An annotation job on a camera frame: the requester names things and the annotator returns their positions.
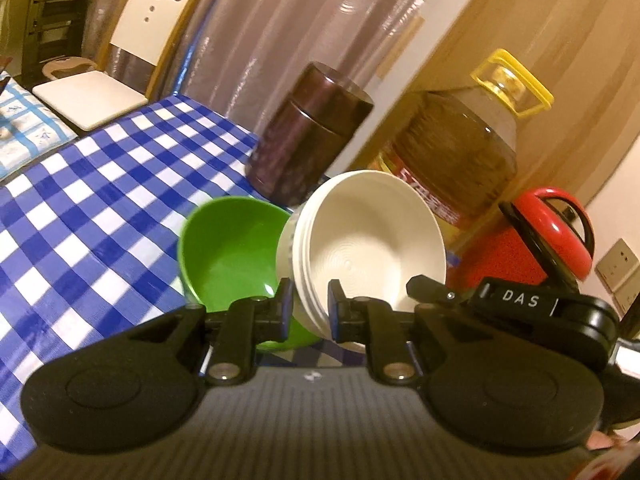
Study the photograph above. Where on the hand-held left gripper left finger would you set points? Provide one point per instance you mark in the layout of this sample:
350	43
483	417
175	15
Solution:
286	305

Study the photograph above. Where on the wall switch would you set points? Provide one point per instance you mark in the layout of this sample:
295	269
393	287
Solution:
630	300

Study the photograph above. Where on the brown metal canister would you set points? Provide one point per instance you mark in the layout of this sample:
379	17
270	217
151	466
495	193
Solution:
305	135

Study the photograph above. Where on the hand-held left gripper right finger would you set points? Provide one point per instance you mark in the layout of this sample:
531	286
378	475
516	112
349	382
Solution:
334	312

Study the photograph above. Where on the sheer pink curtain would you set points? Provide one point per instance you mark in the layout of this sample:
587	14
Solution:
260	25

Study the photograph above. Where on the white plastic bowl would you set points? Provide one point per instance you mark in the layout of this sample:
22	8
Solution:
370	240

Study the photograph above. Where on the blue white checkered tablecloth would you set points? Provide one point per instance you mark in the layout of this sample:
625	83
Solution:
100	200

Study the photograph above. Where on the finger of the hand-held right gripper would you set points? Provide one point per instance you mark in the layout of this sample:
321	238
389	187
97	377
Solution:
435	290

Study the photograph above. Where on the red pressure cooker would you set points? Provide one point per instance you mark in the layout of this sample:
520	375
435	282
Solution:
500	260

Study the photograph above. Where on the wall power socket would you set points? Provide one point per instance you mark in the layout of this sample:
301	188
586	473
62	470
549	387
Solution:
620	262

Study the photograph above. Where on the blue patterned cushion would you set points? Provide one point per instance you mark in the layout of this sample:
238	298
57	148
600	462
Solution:
25	125

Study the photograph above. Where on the green plastic bowl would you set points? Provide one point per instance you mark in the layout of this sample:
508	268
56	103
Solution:
225	260

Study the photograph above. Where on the cooking oil bottle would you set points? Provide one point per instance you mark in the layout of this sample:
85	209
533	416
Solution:
450	160

